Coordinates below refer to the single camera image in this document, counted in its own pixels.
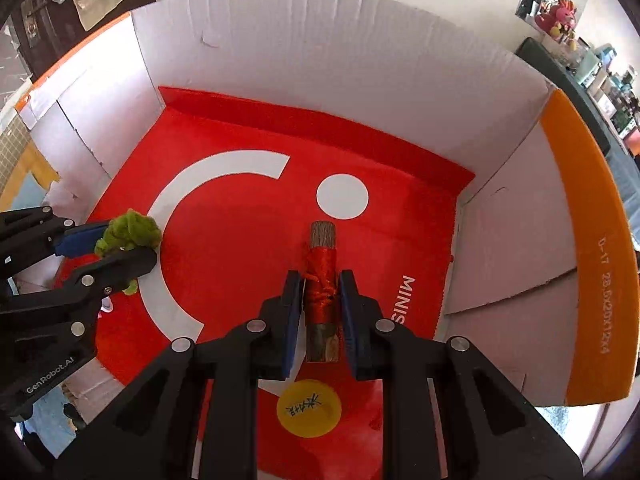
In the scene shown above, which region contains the yellow round lidded jar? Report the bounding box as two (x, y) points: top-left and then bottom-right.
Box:
(277, 379), (342, 439)

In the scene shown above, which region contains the green lettuce toy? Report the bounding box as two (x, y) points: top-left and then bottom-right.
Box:
(94, 208), (162, 266)

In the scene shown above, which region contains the red wooden stick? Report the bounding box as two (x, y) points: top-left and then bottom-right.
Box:
(304, 220), (340, 363)

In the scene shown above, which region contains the pink yellow small figurine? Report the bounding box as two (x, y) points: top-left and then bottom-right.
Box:
(101, 297), (114, 313)

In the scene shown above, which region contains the light blue fluffy towel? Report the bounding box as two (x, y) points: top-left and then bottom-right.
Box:
(10, 171), (90, 457)

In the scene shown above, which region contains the orange cardboard box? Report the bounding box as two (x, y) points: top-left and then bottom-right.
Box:
(13, 0), (640, 480)

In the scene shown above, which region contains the red Miniso paper bag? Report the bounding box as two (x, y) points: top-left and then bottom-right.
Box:
(89, 87), (474, 479)

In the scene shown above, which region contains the dark brown door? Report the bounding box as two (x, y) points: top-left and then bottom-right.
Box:
(8, 0), (155, 80)

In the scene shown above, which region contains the blue-clothed cluttered side table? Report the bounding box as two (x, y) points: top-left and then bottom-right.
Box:
(515, 34), (640, 246)

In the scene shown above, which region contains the pink rabbit plush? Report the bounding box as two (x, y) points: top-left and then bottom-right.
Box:
(535, 0), (577, 41)

